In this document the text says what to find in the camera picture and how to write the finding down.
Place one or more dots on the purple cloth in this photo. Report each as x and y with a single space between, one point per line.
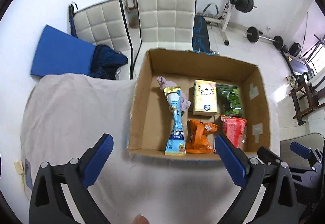
175 96

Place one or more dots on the black speaker box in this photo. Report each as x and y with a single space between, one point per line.
295 49

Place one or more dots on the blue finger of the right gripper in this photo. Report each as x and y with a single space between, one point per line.
304 152

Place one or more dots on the open cardboard box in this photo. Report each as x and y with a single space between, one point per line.
151 119

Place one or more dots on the white weight bench rack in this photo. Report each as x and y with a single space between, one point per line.
228 10

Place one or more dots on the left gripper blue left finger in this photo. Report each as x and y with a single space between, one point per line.
84 171

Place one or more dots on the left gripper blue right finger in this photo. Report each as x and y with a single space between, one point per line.
236 162

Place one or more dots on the floor barbell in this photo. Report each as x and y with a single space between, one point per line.
253 35

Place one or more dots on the black blue bench pad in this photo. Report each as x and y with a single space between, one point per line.
200 40

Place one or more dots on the dark blue cloth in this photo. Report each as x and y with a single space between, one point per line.
106 62

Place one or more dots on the orange snack bag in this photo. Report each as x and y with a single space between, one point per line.
198 142

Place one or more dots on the white padded chair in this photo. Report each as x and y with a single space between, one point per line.
104 23
166 24

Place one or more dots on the white padded chair right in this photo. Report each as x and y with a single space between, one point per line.
166 24

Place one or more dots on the green snack bag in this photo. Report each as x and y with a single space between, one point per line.
229 96

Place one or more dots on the white padded chair left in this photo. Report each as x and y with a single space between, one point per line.
104 23

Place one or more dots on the dark wooden chair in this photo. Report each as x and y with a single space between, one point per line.
306 99

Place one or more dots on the yellow tissue pack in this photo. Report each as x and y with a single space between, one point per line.
205 102

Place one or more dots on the red snack bag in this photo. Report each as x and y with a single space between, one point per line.
235 130

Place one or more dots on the blue foam mat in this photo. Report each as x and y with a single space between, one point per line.
59 53

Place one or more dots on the blue long snack pouch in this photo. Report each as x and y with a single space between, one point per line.
176 144

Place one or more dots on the grey shell office chair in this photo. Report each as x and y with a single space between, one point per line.
312 140

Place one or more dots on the grey tablecloth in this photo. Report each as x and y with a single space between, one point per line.
65 115

